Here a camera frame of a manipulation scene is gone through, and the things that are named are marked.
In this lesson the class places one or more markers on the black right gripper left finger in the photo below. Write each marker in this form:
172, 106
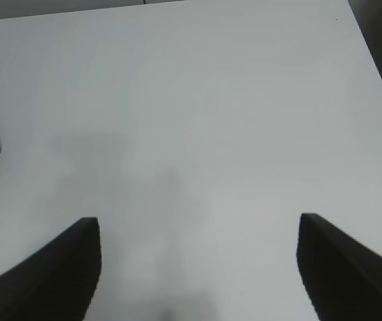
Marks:
58, 281

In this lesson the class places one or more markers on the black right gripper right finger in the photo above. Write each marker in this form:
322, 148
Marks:
342, 277

